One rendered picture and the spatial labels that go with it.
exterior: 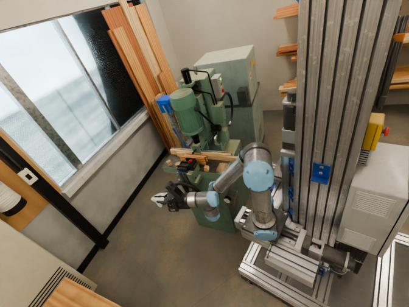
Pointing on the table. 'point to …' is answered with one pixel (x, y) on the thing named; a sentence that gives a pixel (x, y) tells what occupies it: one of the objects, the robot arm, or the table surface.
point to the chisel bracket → (199, 145)
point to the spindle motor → (186, 111)
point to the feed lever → (209, 120)
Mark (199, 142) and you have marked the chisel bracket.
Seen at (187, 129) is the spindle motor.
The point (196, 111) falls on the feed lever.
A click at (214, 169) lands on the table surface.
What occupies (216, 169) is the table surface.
